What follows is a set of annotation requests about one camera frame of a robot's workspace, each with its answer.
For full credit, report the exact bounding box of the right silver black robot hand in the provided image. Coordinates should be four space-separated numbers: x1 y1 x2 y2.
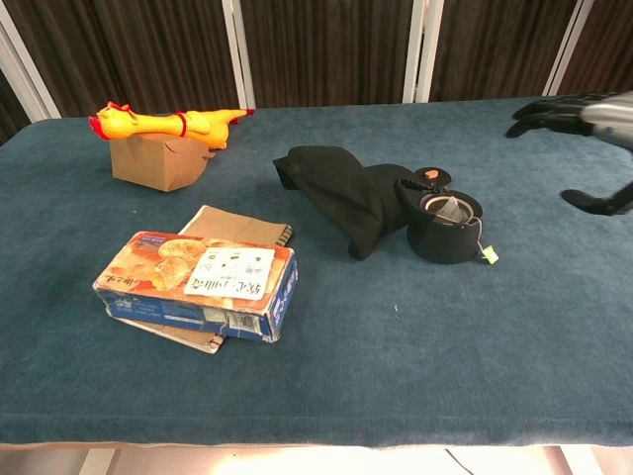
504 90 633 218

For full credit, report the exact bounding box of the tea bag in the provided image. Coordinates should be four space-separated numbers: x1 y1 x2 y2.
433 196 499 266

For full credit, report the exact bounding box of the black teapot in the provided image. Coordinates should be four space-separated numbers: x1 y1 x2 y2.
394 177 485 266

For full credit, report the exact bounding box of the black lid with orange knob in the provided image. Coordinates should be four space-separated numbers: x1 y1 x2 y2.
411 166 454 190

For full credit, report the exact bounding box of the black cap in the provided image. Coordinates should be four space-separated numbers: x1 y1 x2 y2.
272 144 421 262

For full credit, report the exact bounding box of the blue table cloth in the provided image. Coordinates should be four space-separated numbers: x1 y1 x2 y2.
0 96 633 449

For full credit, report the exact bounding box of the brown spiral notebook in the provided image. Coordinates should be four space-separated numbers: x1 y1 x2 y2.
116 204 294 355

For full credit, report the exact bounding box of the orange biscuit box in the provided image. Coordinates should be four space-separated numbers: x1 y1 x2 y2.
92 231 300 344

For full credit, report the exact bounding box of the yellow rubber chicken toy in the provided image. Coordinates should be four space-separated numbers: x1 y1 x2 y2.
88 101 256 150

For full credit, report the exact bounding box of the small brown cardboard box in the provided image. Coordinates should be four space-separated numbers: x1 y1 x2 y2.
109 134 212 193

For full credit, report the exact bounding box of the white partition frame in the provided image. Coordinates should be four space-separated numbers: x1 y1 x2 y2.
542 0 595 97
403 0 445 105
0 9 63 131
221 0 257 111

